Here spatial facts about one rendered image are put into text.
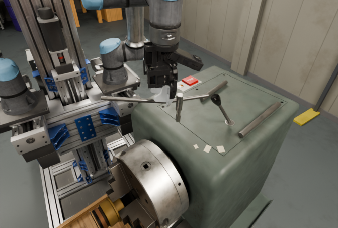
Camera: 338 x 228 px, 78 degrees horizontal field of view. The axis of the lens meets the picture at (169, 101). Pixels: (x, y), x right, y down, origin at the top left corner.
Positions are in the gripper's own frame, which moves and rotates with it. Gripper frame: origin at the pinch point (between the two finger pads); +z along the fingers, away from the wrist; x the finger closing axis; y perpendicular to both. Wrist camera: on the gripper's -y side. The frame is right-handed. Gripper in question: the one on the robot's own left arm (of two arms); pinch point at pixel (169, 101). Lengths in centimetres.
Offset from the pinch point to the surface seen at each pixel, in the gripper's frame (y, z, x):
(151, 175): 8.6, 18.0, 13.2
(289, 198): -120, 138, -4
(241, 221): -43, 85, 15
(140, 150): 10.3, 17.9, 3.1
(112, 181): 20.9, 24.7, 8.3
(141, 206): 12.9, 30.0, 16.5
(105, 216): 24.6, 29.8, 16.5
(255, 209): -55, 85, 11
